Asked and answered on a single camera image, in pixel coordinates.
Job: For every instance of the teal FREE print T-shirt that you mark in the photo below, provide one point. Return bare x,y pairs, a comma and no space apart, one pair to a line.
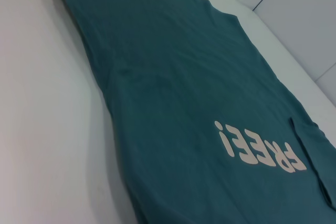
170,77

